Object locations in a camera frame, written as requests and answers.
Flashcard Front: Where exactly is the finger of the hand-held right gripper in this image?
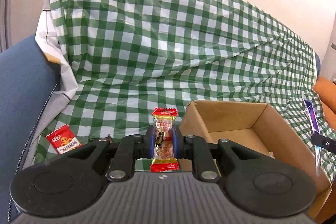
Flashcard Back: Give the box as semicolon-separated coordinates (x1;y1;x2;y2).
311;133;336;154

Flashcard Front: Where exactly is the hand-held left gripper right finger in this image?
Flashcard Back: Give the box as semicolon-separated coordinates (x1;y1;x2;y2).
169;126;252;183

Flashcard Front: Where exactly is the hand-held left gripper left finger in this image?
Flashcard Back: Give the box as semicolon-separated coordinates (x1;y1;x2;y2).
76;125;156;180

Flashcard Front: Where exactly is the red-ended clear candy packet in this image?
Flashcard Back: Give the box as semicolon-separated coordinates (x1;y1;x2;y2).
150;107;179;172

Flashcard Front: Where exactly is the purple packet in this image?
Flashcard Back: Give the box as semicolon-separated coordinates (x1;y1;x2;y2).
302;99;323;174

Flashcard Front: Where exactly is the brown cardboard box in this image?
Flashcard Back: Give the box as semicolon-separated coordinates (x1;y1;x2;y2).
179;100;332;223

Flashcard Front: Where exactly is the orange cushion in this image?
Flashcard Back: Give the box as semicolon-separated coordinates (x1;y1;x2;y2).
314;76;336;130

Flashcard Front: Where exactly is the red packet with cartoon figure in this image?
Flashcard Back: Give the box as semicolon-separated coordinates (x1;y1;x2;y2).
45;124;82;155

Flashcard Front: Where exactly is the green checked cloth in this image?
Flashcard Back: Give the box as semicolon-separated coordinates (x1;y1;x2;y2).
37;0;336;182

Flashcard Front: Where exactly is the grey curtain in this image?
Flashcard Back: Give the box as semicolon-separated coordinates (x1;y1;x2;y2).
0;0;20;54

